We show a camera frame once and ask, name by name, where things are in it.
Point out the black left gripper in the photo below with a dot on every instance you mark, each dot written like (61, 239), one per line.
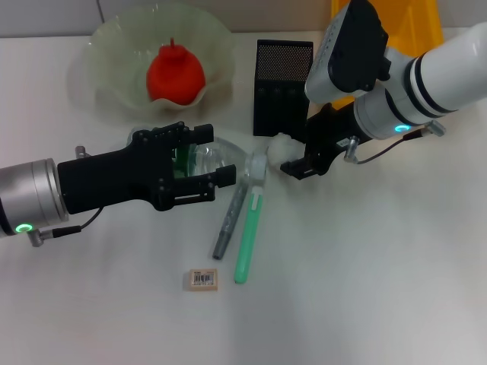
(110, 182)

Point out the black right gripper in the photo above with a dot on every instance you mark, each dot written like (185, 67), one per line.
(335, 129)

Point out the clear bottle green label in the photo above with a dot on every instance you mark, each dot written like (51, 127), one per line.
(218, 152)

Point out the white paper ball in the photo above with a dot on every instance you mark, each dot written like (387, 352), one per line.
(281, 148)

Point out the grey pen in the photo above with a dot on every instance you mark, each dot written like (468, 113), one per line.
(228, 224)

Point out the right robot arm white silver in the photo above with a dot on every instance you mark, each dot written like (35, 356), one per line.
(437, 83)

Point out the black mesh pen holder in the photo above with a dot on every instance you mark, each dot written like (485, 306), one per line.
(281, 76)

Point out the beige eraser with barcode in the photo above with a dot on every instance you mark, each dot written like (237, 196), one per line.
(201, 280)

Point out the pale green glass fruit plate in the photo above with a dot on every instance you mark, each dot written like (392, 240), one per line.
(114, 45)

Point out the silver connector stub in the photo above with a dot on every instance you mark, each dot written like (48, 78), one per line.
(81, 151)

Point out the yellow plastic bin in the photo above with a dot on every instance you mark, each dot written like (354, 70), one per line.
(411, 23)

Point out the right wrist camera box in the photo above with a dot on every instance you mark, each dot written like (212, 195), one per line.
(342, 57)

